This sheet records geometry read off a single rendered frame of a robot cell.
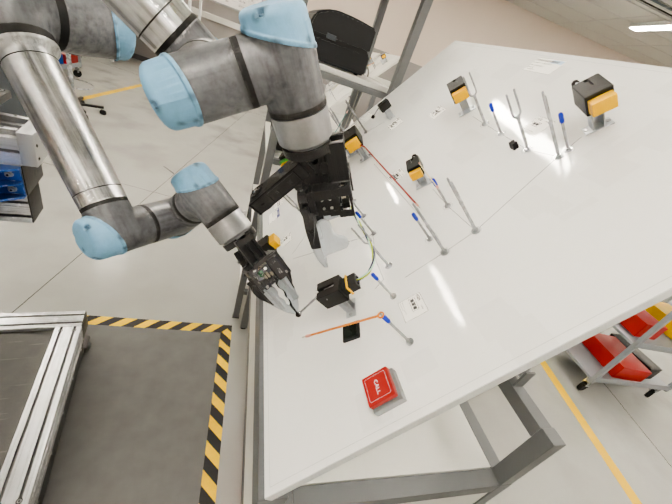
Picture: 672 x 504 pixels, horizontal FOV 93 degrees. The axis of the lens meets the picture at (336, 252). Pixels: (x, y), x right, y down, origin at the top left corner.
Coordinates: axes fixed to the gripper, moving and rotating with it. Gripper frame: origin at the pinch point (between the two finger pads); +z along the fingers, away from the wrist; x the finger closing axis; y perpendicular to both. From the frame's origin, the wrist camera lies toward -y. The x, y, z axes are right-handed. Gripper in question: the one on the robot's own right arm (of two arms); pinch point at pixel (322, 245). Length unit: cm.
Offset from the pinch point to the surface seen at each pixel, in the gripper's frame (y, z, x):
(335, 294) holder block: 0.4, 11.3, -2.5
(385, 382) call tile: 8.5, 12.8, -20.2
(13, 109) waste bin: -276, 13, 228
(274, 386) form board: -16.2, 28.1, -12.9
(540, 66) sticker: 57, -6, 51
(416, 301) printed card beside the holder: 16.0, 13.1, -4.8
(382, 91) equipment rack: 20, 12, 107
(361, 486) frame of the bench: 0, 45, -29
